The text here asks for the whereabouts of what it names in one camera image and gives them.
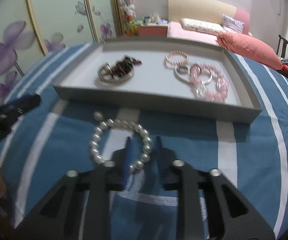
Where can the dark wooden chair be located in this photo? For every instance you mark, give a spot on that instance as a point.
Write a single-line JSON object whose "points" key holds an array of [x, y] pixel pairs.
{"points": [[282, 49]]}

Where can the folded coral quilt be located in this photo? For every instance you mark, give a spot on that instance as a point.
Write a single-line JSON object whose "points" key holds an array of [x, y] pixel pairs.
{"points": [[250, 47]]}

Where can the purple patterned pillow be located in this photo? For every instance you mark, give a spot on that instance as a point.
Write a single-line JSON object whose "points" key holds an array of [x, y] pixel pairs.
{"points": [[231, 25]]}

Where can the grey shallow tray box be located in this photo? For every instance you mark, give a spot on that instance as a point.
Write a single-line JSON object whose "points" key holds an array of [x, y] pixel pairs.
{"points": [[154, 85]]}

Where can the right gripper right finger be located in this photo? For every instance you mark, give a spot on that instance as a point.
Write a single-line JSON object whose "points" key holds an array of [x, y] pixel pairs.
{"points": [[160, 158]]}

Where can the thin silver bangle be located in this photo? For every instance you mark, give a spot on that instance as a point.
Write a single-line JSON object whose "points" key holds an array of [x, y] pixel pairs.
{"points": [[193, 74]]}

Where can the blue striped bed cloth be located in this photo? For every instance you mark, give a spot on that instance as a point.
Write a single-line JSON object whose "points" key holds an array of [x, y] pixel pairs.
{"points": [[58, 135]]}

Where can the stack of plush toys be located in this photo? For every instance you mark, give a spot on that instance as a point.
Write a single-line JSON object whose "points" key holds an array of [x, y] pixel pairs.
{"points": [[128, 16]]}

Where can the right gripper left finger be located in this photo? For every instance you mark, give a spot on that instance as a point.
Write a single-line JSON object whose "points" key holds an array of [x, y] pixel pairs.
{"points": [[126, 162]]}

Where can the floral white pillow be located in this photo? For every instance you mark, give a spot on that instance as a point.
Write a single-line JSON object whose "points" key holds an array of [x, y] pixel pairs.
{"points": [[202, 26]]}

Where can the pink bed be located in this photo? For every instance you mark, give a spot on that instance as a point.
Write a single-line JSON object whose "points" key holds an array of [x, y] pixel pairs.
{"points": [[175, 30]]}

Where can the cream pink headboard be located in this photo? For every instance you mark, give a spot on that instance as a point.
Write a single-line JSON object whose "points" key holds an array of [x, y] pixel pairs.
{"points": [[206, 10]]}

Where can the sliding floral wardrobe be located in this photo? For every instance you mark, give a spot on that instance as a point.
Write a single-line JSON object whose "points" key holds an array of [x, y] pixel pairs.
{"points": [[30, 29]]}

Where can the pink bedside table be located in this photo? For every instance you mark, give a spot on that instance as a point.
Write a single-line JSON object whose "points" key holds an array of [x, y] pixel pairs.
{"points": [[152, 29]]}

